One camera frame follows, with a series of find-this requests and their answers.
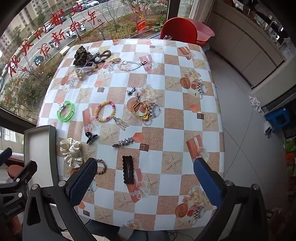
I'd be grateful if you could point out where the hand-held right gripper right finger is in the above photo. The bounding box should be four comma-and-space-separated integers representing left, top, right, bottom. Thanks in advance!
193, 156, 275, 241

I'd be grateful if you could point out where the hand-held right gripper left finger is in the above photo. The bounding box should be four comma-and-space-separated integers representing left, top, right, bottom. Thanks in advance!
22, 158, 99, 241

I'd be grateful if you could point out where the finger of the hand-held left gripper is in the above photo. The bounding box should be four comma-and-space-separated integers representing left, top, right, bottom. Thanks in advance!
6, 160, 38, 187
0, 147, 13, 166

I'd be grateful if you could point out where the grey cardboard box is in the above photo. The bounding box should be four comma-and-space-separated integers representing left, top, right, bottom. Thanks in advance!
24, 125, 59, 179

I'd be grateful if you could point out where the white polka dot scrunchie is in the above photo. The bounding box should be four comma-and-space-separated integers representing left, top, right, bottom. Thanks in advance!
59, 138, 83, 169

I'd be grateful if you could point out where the small black claw clip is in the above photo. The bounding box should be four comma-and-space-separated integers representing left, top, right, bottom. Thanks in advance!
85, 132, 99, 144

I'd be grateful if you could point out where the black rectangular snap clip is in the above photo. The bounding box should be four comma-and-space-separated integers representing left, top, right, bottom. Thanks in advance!
122, 155, 135, 185

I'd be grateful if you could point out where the green plastic bracelet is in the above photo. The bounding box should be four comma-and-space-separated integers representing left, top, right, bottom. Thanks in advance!
57, 100, 75, 122

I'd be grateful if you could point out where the yellow hair tie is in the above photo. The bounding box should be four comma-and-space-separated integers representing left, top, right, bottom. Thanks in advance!
131, 102, 151, 121

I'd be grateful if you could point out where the brown slipper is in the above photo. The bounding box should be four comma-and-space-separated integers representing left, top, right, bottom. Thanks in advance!
6, 165, 26, 179

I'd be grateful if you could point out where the silver star hair clip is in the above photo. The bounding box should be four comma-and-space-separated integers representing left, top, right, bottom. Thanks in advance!
112, 137, 134, 148

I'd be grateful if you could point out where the silver rabbit hair clip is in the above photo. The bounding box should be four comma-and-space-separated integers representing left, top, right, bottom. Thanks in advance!
113, 116, 129, 131

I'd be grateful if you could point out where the checkered printed tablecloth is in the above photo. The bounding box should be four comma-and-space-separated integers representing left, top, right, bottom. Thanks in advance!
37, 38, 226, 231

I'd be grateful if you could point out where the white crumpled cloth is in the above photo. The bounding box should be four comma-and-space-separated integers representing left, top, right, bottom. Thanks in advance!
249, 96, 262, 114

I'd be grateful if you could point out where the blue plastic stool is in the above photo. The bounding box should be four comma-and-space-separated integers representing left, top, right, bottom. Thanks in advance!
265, 108, 291, 134

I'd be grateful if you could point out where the clear hair claw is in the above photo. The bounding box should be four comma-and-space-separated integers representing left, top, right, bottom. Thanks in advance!
73, 67, 94, 81

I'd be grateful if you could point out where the black hair clip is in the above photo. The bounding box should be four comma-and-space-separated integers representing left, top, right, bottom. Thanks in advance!
94, 53, 107, 65

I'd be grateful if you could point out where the leopard print scrunchie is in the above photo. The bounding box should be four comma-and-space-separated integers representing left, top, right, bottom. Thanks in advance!
73, 46, 96, 66

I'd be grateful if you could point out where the red window lettering sticker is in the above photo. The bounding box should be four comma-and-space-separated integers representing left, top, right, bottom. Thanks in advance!
6, 11, 104, 78

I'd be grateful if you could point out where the beige cabinet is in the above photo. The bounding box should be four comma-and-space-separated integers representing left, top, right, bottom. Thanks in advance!
205, 2, 287, 88

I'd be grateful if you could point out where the pink plastic basin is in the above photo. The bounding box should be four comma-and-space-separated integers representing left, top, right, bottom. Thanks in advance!
188, 19, 215, 46

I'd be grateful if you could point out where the red plastic chair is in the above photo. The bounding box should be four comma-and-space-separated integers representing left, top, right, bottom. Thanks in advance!
159, 17, 198, 45

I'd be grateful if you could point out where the colourful bead bracelet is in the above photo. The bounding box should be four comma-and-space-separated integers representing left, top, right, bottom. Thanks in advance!
94, 100, 116, 124

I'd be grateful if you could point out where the silver chain bracelet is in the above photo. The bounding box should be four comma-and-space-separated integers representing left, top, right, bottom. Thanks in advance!
118, 61, 148, 72

